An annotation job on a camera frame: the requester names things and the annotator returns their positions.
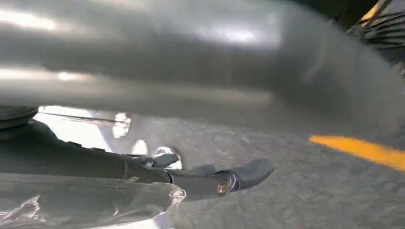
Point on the ribbed grey right robot arm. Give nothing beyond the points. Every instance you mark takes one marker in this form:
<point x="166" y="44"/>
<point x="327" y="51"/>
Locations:
<point x="15" y="117"/>

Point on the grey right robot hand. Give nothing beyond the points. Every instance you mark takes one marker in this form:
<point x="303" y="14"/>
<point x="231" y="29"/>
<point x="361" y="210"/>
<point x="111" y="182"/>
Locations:
<point x="189" y="63"/>

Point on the yellow floor tape marking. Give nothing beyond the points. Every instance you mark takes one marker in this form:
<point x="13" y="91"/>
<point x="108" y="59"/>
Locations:
<point x="364" y="150"/>

